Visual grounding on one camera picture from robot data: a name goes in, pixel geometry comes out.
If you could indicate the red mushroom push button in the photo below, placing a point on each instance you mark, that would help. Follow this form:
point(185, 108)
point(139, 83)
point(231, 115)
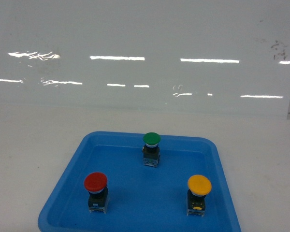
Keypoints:
point(96, 185)

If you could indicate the yellow mushroom push button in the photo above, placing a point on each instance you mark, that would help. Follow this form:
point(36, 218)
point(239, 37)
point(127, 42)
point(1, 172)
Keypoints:
point(199, 187)

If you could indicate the green mushroom push button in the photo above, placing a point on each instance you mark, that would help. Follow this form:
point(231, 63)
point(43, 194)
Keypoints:
point(151, 150)

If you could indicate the blue plastic tray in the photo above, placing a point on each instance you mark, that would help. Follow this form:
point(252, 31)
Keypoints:
point(141, 198)

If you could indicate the white glossy whiteboard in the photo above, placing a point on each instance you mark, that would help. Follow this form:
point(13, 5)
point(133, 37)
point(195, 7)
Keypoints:
point(218, 57)

